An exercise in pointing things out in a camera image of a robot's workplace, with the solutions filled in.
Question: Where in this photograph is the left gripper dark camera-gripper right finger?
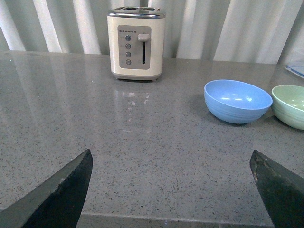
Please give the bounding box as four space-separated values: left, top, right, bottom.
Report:
250 150 304 228

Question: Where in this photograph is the left gripper dark camera-gripper left finger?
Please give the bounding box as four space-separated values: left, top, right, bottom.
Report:
0 149 93 228

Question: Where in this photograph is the green plastic bowl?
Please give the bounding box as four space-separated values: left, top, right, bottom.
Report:
271 85 304 130

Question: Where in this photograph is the blue plastic bowl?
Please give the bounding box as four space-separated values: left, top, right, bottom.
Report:
204 79 273 124

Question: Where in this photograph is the clear plastic food container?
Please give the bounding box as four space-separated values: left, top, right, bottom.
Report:
285 49 304 78

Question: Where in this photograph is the white pleated curtain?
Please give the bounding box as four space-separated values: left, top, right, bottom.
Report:
0 0 304 64

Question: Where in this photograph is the cream two-slot toaster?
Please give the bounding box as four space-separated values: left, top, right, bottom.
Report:
107 6 166 81

